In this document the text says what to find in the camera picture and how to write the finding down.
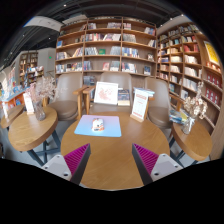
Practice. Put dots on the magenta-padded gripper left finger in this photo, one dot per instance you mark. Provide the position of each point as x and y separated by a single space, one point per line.
75 160

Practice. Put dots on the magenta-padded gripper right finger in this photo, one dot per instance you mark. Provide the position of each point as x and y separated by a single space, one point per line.
148 160

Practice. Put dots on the white orange computer mouse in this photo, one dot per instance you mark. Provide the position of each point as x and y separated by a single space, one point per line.
98 125

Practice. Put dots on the blue pink gradient mouse pad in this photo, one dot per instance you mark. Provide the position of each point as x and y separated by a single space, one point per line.
113 128

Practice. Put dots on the round wooden side table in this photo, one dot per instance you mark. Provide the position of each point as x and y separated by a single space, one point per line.
31 131
196 143

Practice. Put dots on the stack of blue yellow books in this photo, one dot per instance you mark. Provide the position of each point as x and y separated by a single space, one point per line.
176 116

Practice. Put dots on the glass vase with beige flowers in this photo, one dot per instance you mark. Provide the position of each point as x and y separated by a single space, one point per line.
188 125

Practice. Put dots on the white sign on wooden base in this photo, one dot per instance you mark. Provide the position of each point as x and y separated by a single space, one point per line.
139 105

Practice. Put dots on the brown padded wooden armchair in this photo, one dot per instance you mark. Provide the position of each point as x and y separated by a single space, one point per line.
66 100
116 78
158 103

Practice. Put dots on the glass vase with pink flowers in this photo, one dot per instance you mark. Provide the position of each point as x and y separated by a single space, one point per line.
39 111

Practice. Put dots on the dark cover book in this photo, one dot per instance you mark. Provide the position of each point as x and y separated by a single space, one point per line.
123 96

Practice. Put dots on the small white table sign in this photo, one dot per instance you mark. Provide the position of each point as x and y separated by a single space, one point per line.
28 104

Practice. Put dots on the white framed floral picture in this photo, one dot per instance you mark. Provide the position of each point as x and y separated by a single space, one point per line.
106 93

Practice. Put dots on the distant wooden bookshelf unit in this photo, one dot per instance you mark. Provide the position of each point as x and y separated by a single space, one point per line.
30 65

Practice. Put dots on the curved wooden bookshelf unit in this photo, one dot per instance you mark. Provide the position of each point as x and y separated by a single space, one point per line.
186 60

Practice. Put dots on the wide wooden bookshelf unit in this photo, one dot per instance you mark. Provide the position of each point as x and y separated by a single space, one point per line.
106 43

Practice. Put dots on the white hanging ceiling panel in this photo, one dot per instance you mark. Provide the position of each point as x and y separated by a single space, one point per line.
43 23

